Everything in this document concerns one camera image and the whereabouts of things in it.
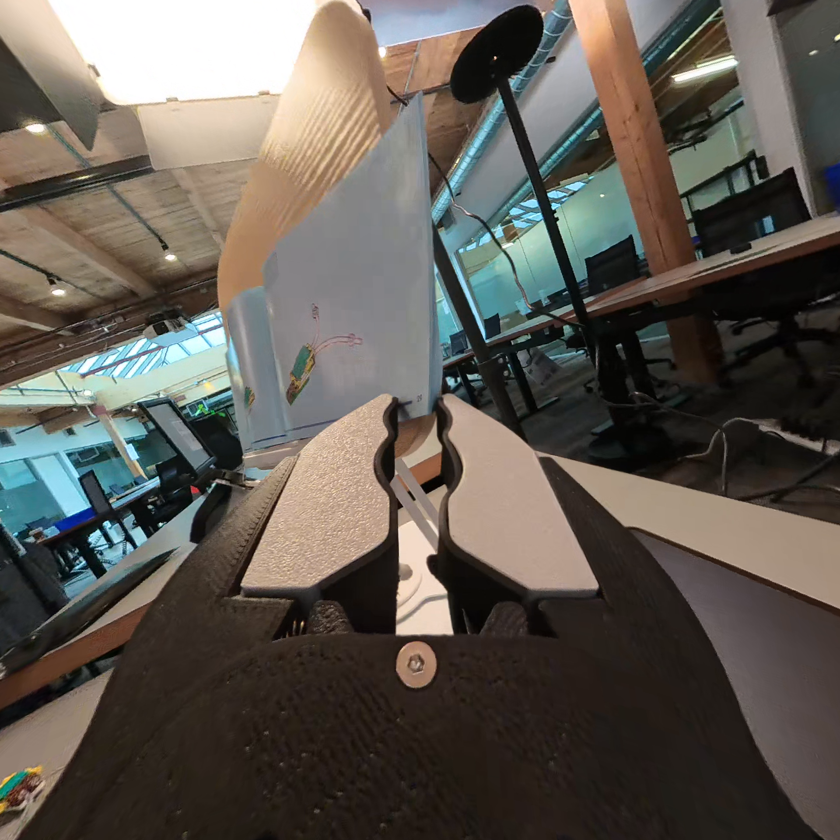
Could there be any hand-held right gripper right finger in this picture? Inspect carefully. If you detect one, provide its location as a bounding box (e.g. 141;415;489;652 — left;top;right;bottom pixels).
436;394;601;601

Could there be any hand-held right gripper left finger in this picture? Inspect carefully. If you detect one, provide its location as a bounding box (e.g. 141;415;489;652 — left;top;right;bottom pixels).
240;394;403;601

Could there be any light blue instruction booklet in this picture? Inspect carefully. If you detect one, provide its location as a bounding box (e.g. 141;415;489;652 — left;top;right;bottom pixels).
225;91;445;455

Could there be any toy brick model with clear rod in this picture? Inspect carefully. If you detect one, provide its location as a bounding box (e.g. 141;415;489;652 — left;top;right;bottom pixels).
0;763;47;809

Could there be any grey desk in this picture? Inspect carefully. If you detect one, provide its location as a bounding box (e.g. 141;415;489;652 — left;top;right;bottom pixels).
0;453;840;840

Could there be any black monitor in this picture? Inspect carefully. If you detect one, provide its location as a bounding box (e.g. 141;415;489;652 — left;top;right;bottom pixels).
135;395;219;484

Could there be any black office chair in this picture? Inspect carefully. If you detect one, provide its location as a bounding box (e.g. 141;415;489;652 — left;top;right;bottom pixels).
583;234;643;298
691;166;816;258
77;468;129;562

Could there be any ceiling projector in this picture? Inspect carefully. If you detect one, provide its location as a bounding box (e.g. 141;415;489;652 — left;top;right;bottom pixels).
142;307;193;341

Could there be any dark flat case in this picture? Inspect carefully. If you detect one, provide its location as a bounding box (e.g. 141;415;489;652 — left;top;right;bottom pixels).
0;546;179;665

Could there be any long wooden table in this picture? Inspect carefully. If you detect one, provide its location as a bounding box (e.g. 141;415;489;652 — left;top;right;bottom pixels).
443;215;840;421

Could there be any wooden column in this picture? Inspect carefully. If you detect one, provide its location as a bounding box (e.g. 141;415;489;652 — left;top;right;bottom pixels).
566;0;721;389

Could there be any wooden book stand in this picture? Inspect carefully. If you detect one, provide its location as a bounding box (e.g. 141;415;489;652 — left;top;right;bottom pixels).
218;0;448;471

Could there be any black pole stand with disc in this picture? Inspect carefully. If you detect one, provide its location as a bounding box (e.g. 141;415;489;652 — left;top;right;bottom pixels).
449;4;632;462

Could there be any bright ceiling light panel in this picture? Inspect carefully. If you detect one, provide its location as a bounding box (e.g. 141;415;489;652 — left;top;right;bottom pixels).
46;0;324;107

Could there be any thin hanging cable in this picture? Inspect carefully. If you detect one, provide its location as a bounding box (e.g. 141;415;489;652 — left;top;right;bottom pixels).
387;85;595;332

